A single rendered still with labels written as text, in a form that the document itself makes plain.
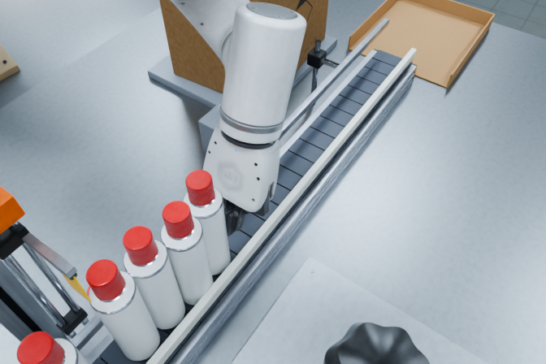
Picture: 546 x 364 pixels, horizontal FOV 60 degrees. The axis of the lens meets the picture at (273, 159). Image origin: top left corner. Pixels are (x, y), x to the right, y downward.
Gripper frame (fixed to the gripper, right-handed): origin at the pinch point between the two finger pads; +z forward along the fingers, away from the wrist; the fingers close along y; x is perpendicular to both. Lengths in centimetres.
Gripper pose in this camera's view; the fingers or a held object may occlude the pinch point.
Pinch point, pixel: (231, 219)
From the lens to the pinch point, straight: 71.8
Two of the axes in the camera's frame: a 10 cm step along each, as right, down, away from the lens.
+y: 8.2, 4.3, -3.8
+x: 5.4, -3.6, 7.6
